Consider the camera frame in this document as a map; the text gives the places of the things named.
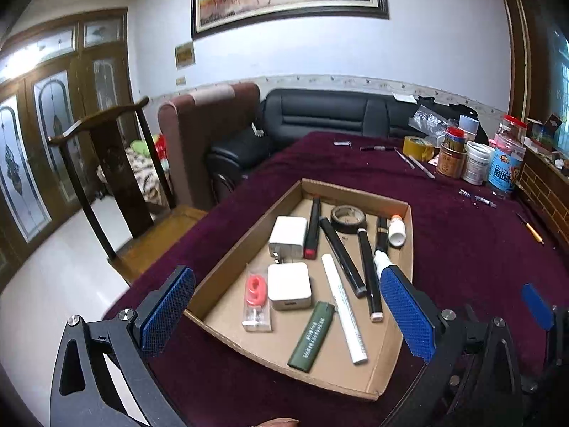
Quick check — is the gold tape red blue lid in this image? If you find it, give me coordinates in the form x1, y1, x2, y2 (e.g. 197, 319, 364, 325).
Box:
443, 126, 466, 152

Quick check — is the black slim pen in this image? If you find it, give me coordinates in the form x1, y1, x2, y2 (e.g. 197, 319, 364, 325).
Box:
357, 227, 384, 323

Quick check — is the green lighter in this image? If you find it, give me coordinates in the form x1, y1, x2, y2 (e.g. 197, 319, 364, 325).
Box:
287, 302, 336, 373

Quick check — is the yellow tape roll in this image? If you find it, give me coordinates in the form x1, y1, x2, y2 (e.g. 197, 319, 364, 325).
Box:
402, 136, 435, 162

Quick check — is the red item plastic package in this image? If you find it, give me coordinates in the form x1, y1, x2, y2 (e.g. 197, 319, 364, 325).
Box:
241, 271, 272, 333

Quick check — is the white cube charger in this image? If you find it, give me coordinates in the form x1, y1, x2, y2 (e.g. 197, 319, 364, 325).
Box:
267, 262, 313, 311

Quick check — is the white thin pen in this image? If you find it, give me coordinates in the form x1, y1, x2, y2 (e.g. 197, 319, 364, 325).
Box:
393, 148, 416, 170

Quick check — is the white power adapter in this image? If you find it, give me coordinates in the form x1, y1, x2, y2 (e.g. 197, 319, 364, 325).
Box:
268, 216, 308, 260

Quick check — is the red lid clear jar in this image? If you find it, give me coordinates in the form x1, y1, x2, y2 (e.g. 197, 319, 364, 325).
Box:
496, 114, 527, 143

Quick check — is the blue label clear jar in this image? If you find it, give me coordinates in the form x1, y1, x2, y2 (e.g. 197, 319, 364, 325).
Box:
488, 134, 526, 199

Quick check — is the dark wooden chair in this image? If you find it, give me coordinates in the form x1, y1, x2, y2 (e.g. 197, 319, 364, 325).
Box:
46, 95, 211, 285

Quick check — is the brown armchair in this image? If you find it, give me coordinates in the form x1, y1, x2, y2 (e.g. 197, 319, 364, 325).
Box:
157, 82, 260, 211

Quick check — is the yellow black pen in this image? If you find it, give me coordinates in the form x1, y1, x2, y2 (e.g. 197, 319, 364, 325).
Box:
516, 213, 544, 245

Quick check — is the white plastic tub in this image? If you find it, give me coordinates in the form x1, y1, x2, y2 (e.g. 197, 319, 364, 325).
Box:
462, 141, 494, 186

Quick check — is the white tube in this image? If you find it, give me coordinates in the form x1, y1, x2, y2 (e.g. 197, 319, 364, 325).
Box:
321, 253, 368, 365

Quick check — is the black leather sofa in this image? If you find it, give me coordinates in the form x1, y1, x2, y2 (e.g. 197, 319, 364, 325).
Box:
203, 86, 490, 197

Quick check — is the black marker red cap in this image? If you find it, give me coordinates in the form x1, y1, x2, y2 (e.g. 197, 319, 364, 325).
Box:
304, 197, 321, 260

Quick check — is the black gold lipstick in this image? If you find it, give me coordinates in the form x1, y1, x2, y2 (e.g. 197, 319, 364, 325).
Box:
375, 217, 390, 253

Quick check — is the wooden side cabinet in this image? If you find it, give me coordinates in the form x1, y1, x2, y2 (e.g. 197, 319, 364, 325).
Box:
518, 149, 569, 250

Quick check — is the cardboard tray box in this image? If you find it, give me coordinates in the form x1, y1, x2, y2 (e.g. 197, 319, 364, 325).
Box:
188, 179, 414, 401

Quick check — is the brown label jar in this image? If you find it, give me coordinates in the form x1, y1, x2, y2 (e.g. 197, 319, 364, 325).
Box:
437, 144, 466, 179

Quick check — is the black marker grey cap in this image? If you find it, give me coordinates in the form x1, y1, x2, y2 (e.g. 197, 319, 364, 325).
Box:
319, 217, 367, 298

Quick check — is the white small bottle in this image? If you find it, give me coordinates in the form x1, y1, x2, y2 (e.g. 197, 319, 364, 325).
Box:
388, 214, 407, 249

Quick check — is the black tape roll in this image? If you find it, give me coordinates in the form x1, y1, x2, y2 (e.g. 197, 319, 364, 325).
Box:
331, 204, 367, 234

